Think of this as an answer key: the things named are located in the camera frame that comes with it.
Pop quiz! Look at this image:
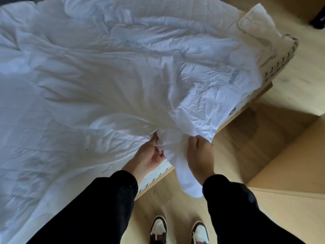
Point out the person's left hand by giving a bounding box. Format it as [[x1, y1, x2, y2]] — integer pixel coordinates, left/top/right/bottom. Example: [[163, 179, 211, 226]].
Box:
[[122, 132, 167, 185]]

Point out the person's right hand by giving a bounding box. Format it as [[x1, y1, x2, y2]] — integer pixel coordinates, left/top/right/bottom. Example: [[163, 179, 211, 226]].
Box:
[[186, 135, 216, 186]]

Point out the white bed sheet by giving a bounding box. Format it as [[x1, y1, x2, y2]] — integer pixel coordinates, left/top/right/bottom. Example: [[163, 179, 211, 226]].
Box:
[[0, 0, 264, 244]]

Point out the person's right forearm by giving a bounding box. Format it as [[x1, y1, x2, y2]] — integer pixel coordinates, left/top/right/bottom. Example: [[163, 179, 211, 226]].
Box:
[[202, 174, 309, 244]]

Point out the person's left forearm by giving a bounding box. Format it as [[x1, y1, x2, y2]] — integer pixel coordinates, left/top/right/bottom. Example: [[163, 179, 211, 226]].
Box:
[[26, 170, 139, 244]]

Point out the person's left shoe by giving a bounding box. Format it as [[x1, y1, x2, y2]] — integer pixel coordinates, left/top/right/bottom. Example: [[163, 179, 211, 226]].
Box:
[[149, 215, 168, 244]]

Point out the person's shoe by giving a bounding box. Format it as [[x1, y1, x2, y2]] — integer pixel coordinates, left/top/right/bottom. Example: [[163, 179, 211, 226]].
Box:
[[191, 221, 210, 244], [149, 215, 168, 244]]

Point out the person's right shoe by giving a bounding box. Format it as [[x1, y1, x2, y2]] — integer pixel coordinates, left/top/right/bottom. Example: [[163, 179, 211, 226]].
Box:
[[191, 221, 210, 244]]

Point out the light wooden cabinet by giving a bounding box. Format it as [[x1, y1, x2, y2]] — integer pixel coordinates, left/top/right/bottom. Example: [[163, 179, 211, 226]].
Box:
[[247, 115, 325, 244]]

